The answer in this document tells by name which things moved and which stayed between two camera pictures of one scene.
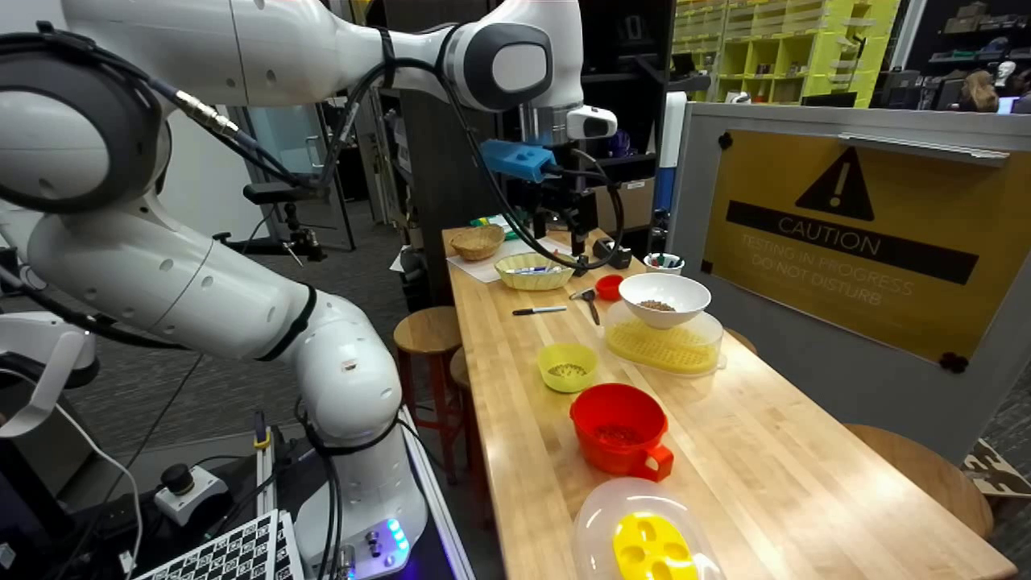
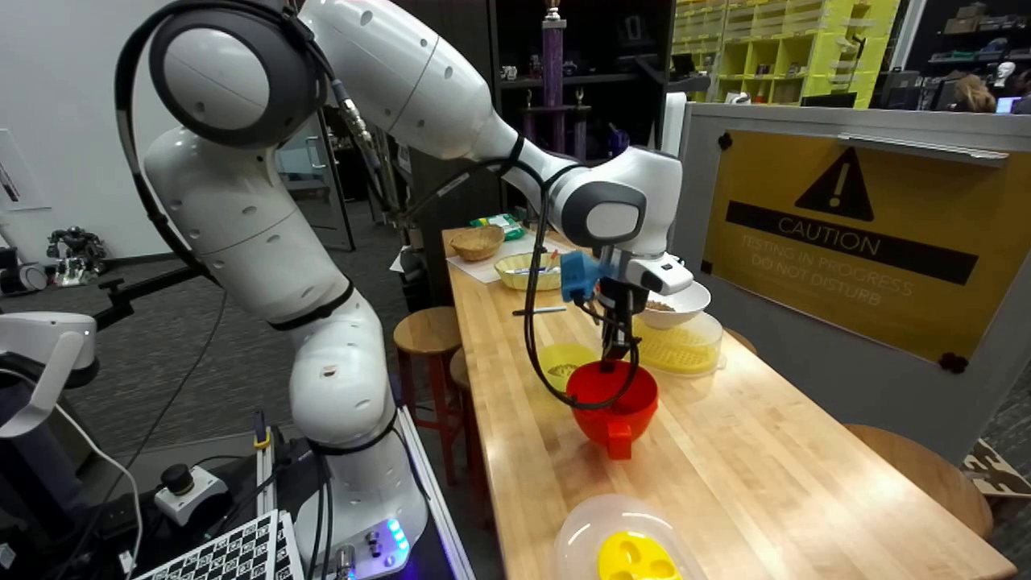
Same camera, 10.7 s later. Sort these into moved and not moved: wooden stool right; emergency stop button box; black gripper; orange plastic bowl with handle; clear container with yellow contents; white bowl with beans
Moved: black gripper; orange plastic bowl with handle
Not moved: emergency stop button box; wooden stool right; clear container with yellow contents; white bowl with beans
